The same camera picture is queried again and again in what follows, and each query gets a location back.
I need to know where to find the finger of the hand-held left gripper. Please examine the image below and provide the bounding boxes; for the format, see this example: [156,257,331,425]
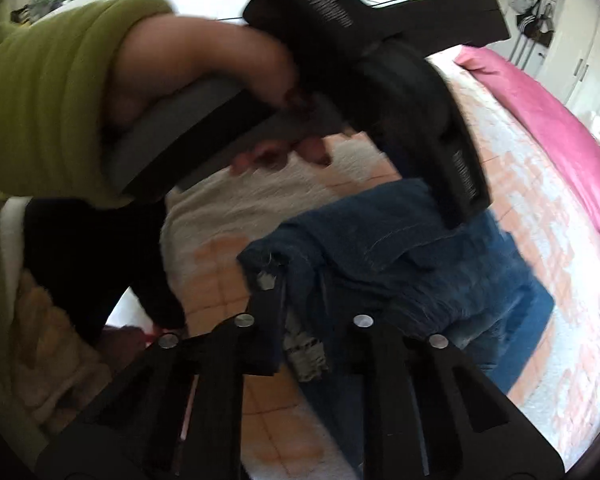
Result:
[359,44,493,232]
[370,0,512,54]

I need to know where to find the person's left forearm green sleeve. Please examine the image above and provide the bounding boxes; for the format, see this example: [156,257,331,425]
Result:
[0,0,181,206]

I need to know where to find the hanging bags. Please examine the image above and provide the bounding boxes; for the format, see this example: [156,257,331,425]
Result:
[510,0,556,48]

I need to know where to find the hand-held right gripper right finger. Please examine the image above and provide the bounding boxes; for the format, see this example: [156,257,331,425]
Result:
[346,313,567,480]

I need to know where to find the person's left hand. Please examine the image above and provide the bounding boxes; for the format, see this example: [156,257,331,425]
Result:
[106,12,332,177]

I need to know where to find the orange cream printed blanket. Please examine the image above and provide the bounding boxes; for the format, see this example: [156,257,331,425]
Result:
[100,50,600,480]

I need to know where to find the pink comforter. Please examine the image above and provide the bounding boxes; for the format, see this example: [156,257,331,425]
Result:
[454,45,600,261]

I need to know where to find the white wardrobe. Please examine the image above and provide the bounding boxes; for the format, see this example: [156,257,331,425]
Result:
[500,0,600,146]

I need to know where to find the dark cloth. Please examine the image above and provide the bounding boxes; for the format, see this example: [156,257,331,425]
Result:
[22,197,188,346]

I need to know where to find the blue jeans pants lace hem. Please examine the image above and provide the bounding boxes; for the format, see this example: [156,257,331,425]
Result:
[237,177,556,466]

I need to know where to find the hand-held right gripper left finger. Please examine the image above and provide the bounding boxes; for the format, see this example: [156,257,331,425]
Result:
[35,279,288,480]

